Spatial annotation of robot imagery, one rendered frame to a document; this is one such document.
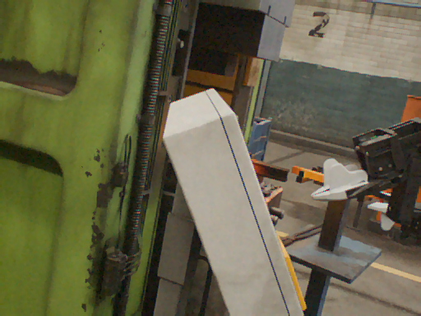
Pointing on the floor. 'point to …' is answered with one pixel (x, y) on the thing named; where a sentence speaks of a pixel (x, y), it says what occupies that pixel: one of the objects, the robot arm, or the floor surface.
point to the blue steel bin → (260, 138)
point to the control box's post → (170, 299)
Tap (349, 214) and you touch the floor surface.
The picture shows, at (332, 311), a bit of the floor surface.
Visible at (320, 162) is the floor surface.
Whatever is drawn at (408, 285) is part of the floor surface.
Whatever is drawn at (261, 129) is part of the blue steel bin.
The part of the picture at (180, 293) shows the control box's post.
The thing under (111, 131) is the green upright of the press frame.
